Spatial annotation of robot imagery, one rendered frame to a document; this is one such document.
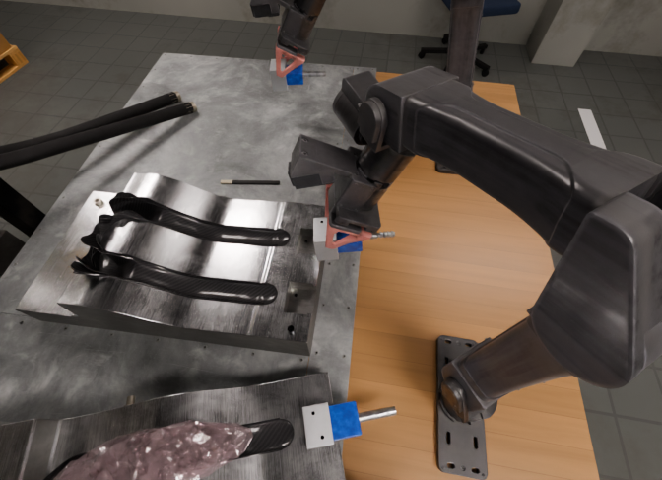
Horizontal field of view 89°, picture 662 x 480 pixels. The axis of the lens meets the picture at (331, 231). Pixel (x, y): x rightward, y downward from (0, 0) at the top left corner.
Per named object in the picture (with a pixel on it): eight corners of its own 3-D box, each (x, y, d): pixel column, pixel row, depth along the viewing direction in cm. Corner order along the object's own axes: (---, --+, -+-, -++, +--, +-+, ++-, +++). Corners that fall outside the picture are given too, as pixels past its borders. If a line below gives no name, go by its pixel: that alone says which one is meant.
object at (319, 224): (391, 232, 58) (393, 211, 54) (396, 255, 55) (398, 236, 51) (317, 237, 59) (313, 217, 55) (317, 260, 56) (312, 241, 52)
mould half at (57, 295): (329, 231, 72) (329, 190, 60) (310, 356, 58) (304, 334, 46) (108, 207, 75) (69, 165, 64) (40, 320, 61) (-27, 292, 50)
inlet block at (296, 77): (325, 78, 85) (325, 57, 81) (326, 90, 82) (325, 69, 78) (274, 79, 85) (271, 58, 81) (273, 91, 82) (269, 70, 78)
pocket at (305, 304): (317, 293, 58) (316, 284, 55) (312, 322, 56) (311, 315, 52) (292, 290, 59) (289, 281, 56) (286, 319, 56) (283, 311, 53)
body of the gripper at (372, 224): (332, 225, 44) (359, 188, 39) (330, 172, 51) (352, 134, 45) (374, 236, 47) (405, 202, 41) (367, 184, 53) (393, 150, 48)
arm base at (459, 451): (453, 474, 43) (510, 486, 42) (449, 321, 53) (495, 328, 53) (436, 471, 49) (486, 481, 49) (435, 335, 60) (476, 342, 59)
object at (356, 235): (308, 254, 50) (335, 217, 44) (309, 218, 55) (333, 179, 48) (349, 263, 53) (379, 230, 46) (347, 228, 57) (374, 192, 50)
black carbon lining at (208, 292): (293, 234, 63) (288, 203, 55) (275, 316, 54) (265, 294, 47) (118, 215, 66) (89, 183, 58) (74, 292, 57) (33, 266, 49)
